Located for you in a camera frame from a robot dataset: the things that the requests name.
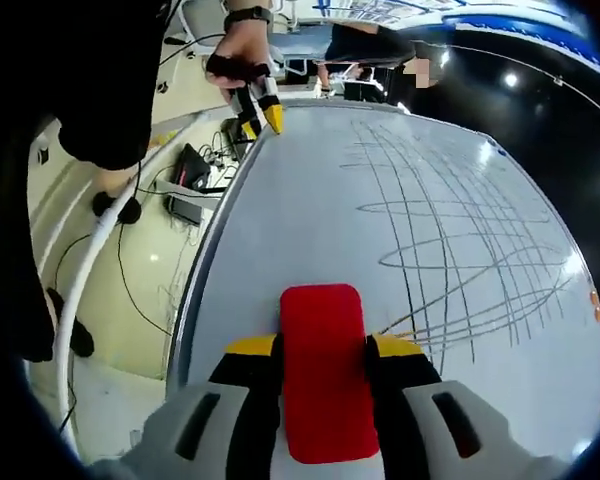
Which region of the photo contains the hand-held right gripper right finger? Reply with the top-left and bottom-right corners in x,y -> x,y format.
364,333 -> 571,480

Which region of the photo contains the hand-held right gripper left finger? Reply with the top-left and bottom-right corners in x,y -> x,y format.
92,333 -> 286,480

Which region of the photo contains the red whiteboard eraser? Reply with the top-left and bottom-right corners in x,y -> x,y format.
279,283 -> 381,464

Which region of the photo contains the white whiteboard with grey frame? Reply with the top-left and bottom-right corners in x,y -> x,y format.
167,98 -> 600,480

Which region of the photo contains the person's left hand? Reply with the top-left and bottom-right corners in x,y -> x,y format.
204,22 -> 272,104

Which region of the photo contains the black device with red stripe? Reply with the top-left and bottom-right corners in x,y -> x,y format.
173,143 -> 212,191

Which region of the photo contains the black wristband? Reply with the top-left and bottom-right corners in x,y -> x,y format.
223,5 -> 274,25

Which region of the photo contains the white mesh office chair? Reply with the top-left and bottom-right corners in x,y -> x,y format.
177,0 -> 231,49

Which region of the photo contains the black flat box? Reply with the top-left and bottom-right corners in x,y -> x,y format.
166,193 -> 216,225

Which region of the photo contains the person's black shoe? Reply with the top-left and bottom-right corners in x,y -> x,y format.
47,287 -> 95,359
92,192 -> 142,224

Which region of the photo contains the person's dark clothing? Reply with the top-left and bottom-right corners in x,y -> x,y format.
29,0 -> 181,171

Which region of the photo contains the white floor pipe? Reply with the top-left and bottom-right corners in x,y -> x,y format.
54,112 -> 221,441

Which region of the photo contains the white ceiling conduit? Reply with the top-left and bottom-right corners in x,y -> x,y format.
449,42 -> 600,86

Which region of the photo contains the blue white wall display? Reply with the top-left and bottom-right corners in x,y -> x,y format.
314,0 -> 600,71

